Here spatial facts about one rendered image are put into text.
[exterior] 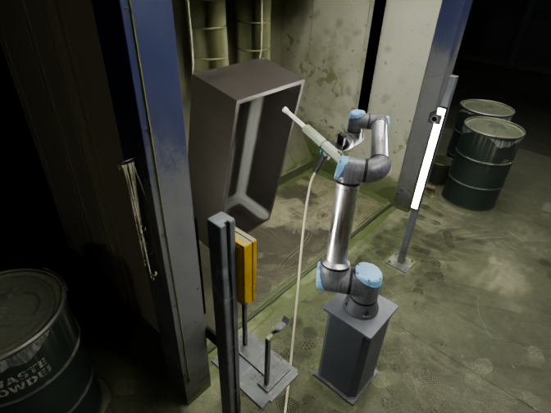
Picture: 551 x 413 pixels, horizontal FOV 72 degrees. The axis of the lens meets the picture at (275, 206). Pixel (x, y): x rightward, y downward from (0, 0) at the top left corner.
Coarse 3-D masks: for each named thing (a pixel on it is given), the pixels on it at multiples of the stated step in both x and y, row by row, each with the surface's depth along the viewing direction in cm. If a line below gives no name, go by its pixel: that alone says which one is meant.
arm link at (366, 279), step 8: (360, 264) 203; (368, 264) 204; (352, 272) 200; (360, 272) 198; (368, 272) 198; (376, 272) 199; (352, 280) 198; (360, 280) 196; (368, 280) 195; (376, 280) 195; (352, 288) 199; (360, 288) 198; (368, 288) 196; (376, 288) 197; (352, 296) 206; (360, 296) 200; (368, 296) 199; (376, 296) 202; (368, 304) 202
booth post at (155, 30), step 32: (96, 0) 118; (128, 0) 112; (160, 0) 119; (128, 32) 115; (160, 32) 123; (128, 64) 120; (160, 64) 127; (128, 96) 128; (160, 96) 132; (128, 128) 138; (160, 128) 137; (160, 160) 143; (160, 224) 155; (192, 224) 169; (160, 256) 165; (192, 256) 178; (160, 288) 181; (192, 288) 187; (160, 320) 200; (192, 320) 198; (192, 352) 209; (192, 384) 222
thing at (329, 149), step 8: (288, 112) 222; (296, 120) 220; (304, 128) 216; (312, 128) 217; (312, 136) 214; (320, 136) 214; (320, 144) 213; (328, 144) 211; (328, 152) 211; (336, 152) 209; (320, 160) 219; (336, 160) 209
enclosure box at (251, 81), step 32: (256, 64) 238; (192, 96) 219; (224, 96) 202; (256, 96) 207; (288, 96) 250; (192, 128) 231; (224, 128) 212; (256, 128) 281; (288, 128) 261; (192, 160) 245; (224, 160) 224; (256, 160) 295; (192, 192) 260; (224, 192) 237; (256, 192) 311; (256, 224) 305
